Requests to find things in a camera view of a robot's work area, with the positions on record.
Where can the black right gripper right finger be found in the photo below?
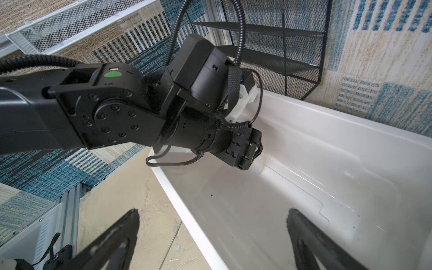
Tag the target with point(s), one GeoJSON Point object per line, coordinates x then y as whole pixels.
{"type": "Point", "coordinates": [311, 245]}

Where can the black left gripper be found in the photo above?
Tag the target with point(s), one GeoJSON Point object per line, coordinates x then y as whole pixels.
{"type": "Point", "coordinates": [243, 148]}

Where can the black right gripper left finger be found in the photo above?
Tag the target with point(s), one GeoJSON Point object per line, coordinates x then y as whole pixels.
{"type": "Point", "coordinates": [112, 250]}

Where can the white plastic bin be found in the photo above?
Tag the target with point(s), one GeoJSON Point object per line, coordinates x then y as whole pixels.
{"type": "Point", "coordinates": [367, 185]}

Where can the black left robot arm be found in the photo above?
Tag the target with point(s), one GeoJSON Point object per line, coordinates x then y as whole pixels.
{"type": "Point", "coordinates": [50, 102]}

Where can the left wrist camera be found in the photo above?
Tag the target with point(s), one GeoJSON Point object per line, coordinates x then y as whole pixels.
{"type": "Point", "coordinates": [247, 95]}

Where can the black wire mesh shelf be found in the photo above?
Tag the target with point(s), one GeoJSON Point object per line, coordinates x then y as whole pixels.
{"type": "Point", "coordinates": [286, 44]}

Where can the white wire mesh basket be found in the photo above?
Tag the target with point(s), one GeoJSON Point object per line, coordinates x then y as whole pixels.
{"type": "Point", "coordinates": [70, 24]}

